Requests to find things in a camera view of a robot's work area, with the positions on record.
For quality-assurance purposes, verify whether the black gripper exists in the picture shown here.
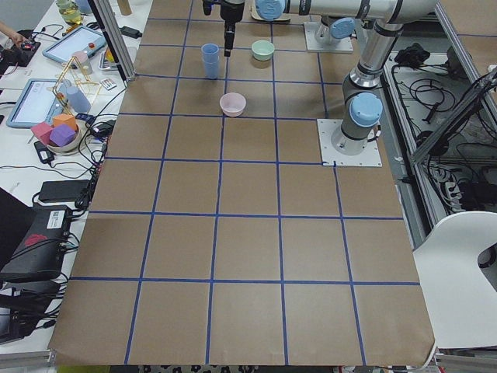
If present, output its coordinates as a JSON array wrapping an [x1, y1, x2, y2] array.
[[202, 0, 245, 58]]

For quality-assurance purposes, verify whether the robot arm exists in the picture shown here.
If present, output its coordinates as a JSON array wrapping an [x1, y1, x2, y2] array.
[[255, 0, 437, 156], [315, 16, 355, 45]]

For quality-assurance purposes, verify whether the mint green bowl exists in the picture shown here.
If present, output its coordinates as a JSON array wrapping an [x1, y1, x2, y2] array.
[[251, 40, 275, 61]]

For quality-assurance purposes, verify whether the pink bowl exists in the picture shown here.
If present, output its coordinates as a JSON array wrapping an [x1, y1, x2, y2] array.
[[219, 92, 247, 117]]

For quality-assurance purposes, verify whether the black power adapter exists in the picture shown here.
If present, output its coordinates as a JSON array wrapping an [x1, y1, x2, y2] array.
[[120, 26, 142, 39]]

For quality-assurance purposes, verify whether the small remote control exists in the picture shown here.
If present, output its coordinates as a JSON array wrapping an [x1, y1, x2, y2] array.
[[100, 78, 117, 91]]

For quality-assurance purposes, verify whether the far teach pendant tablet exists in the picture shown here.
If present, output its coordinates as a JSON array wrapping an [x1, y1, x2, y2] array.
[[42, 26, 106, 63]]

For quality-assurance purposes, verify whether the teach pendant tablet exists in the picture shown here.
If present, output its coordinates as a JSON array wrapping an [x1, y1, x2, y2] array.
[[42, 26, 106, 63], [6, 78, 64, 129]]

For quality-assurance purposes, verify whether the pink cup on side table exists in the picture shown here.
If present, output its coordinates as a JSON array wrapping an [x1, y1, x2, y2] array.
[[72, 51, 93, 75]]

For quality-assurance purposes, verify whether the bowl of coloured blocks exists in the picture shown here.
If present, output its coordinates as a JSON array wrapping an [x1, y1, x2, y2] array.
[[31, 113, 82, 155]]

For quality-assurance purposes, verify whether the near teach pendant tablet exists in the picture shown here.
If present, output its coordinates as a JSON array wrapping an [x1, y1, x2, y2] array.
[[6, 78, 64, 129]]

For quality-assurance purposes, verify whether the black power brick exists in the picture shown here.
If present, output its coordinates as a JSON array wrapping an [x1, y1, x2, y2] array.
[[38, 180, 89, 203]]

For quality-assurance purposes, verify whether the black laptop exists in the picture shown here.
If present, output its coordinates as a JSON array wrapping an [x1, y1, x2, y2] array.
[[1, 190, 73, 283]]

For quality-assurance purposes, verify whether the white chair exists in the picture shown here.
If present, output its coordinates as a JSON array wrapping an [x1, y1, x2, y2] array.
[[414, 211, 496, 349]]

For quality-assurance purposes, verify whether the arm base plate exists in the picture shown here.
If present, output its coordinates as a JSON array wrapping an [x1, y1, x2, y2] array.
[[304, 22, 353, 54], [317, 119, 382, 167]]

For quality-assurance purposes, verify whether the aluminium frame post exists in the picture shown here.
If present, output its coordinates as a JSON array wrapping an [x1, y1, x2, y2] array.
[[89, 0, 136, 82]]

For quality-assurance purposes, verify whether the gold wire cup rack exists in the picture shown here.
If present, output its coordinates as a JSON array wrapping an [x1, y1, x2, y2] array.
[[53, 57, 102, 113]]

